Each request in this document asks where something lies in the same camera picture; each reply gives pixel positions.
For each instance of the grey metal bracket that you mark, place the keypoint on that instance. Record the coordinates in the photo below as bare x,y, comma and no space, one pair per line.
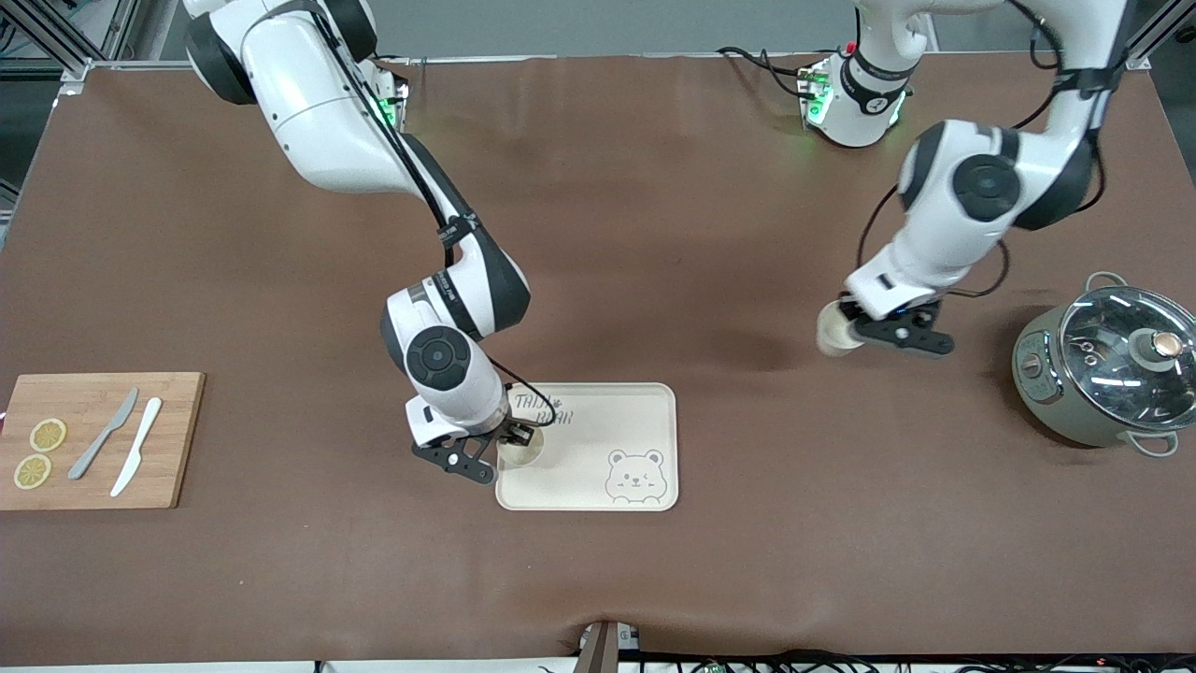
598,650

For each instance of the white plastic knife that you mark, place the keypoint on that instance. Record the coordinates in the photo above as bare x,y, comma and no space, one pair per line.
138,444

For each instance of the cream tray with bear print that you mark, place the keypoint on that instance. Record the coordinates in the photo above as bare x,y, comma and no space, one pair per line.
617,421

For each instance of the white IKEA cup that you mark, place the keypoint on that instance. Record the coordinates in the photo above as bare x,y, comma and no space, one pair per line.
528,456
834,336

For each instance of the glass pot lid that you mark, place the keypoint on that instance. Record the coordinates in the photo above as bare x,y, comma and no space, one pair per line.
1103,374

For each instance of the wooden cutting board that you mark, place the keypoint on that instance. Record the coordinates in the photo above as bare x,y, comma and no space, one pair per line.
177,439

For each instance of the aluminium frame profile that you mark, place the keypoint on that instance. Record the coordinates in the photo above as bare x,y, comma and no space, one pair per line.
1159,28
65,42

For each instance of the grey plastic knife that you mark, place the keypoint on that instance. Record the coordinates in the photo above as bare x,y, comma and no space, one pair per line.
98,439

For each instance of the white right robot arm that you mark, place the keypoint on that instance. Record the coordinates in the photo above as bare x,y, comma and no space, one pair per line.
308,112

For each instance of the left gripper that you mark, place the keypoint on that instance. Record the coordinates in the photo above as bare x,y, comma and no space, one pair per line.
851,312

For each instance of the lemon slice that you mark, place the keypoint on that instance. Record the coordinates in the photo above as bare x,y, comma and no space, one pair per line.
32,471
49,435

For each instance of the pale green electric cooking pot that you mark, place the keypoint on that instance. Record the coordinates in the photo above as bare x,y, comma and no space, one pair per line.
1037,393

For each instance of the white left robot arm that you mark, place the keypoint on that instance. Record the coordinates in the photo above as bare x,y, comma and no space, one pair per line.
981,187

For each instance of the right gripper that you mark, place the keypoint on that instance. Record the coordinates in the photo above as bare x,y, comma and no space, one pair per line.
513,433

